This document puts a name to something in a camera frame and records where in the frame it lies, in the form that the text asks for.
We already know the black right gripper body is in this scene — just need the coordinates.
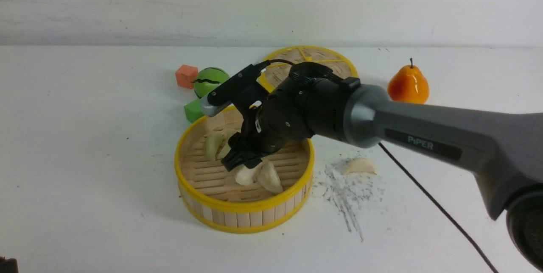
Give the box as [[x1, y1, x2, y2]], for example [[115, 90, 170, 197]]
[[229, 95, 316, 159]]

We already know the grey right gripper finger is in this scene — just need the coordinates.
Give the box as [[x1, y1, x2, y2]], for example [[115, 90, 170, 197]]
[[221, 149, 250, 171], [242, 153, 272, 169]]

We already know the white dumpling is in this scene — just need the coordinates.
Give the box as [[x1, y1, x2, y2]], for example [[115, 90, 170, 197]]
[[257, 161, 283, 195], [343, 157, 377, 175], [234, 162, 263, 186]]

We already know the pale green dumpling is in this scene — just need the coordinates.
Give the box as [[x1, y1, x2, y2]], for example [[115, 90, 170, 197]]
[[203, 132, 224, 161]]

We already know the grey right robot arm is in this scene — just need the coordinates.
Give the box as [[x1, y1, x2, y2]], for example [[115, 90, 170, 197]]
[[209, 61, 543, 270]]

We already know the bamboo steamer tray yellow rim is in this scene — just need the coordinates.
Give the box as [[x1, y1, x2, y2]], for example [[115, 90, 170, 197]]
[[174, 107, 315, 233]]

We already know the yellow bamboo steamer lid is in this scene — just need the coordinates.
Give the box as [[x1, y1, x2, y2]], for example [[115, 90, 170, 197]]
[[258, 45, 358, 91]]

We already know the green foam cube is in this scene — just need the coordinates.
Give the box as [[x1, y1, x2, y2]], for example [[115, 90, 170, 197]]
[[184, 98, 204, 123]]

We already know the green toy watermelon ball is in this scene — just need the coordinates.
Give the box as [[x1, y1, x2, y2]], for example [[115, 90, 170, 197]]
[[192, 67, 230, 98]]

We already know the orange foam cube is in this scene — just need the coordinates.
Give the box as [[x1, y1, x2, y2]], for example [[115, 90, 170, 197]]
[[175, 64, 199, 89]]

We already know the orange toy pear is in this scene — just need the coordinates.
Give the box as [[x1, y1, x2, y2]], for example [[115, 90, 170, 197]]
[[386, 58, 429, 104]]

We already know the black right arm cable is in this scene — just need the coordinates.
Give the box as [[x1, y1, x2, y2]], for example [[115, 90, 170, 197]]
[[257, 59, 501, 273]]

